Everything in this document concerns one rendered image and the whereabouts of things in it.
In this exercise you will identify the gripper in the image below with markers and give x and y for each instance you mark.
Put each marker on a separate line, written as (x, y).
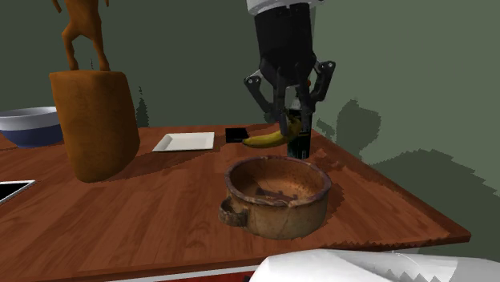
(285, 39)

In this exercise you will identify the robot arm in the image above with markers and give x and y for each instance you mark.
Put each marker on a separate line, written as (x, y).
(312, 269)

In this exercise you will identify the black bottle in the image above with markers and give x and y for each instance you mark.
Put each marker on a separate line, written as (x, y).
(299, 146)

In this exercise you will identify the yellow banana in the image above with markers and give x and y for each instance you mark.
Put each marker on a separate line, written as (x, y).
(265, 140)

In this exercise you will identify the black square block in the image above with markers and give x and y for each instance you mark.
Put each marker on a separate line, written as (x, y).
(236, 135)

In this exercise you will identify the white square plate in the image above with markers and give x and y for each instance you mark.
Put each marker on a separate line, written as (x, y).
(187, 141)

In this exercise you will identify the brown wooden table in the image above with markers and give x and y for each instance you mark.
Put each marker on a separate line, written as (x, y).
(156, 218)

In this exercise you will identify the brown figure on round base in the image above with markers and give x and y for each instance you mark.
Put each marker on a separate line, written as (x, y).
(95, 125)

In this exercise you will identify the blue and white bowl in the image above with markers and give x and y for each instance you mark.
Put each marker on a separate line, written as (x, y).
(27, 125)

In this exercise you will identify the black tablet with white frame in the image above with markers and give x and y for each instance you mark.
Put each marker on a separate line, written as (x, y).
(9, 189)

